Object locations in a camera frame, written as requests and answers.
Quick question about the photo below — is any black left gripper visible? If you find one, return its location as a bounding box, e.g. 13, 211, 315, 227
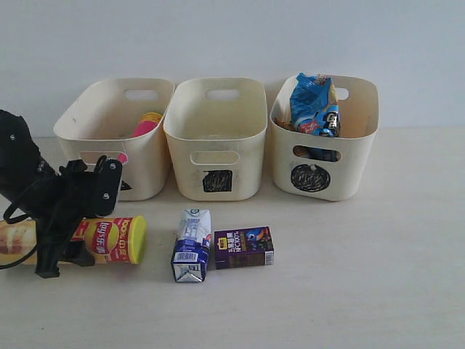
34, 156, 123, 278

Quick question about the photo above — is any yellow Lay's chips can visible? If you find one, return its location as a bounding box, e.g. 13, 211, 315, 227
1, 215, 147, 265

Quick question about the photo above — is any pink Lay's chips can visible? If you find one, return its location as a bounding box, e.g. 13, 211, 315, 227
116, 111, 164, 164

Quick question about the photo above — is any orange instant noodle packet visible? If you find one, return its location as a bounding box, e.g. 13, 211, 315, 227
272, 116, 368, 138

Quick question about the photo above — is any blue instant noodle packet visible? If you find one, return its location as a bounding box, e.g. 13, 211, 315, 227
290, 73, 341, 138

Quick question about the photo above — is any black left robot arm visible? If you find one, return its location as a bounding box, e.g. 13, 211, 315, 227
1, 111, 123, 278

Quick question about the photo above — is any blue white milk carton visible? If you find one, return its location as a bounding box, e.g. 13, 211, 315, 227
171, 209, 212, 282

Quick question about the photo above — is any cream bin triangle mark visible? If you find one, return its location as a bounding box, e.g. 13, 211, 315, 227
54, 78, 175, 201

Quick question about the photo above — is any purple juice carton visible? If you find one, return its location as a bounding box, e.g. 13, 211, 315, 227
214, 226, 275, 270

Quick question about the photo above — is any cream bin square mark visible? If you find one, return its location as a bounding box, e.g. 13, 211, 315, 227
163, 77, 267, 201

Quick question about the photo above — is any cream bin circle mark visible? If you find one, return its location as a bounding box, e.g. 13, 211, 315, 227
270, 75, 379, 201

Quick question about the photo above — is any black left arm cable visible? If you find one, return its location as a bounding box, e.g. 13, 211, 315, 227
0, 170, 70, 270

